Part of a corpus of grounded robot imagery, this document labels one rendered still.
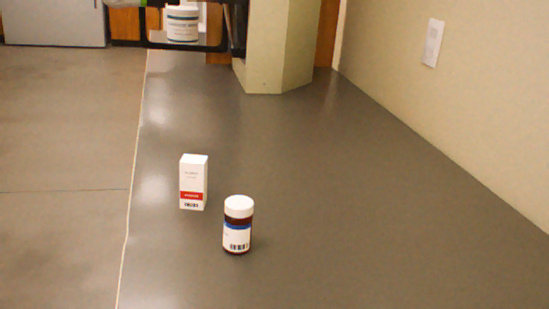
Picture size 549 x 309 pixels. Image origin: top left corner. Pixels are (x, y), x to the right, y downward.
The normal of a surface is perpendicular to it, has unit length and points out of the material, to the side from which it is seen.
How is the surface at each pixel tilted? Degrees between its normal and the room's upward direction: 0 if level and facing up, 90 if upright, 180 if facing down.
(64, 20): 90
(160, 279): 0
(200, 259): 0
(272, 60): 90
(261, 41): 90
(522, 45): 90
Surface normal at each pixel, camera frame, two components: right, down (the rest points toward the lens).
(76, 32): 0.21, 0.42
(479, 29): -0.97, 0.01
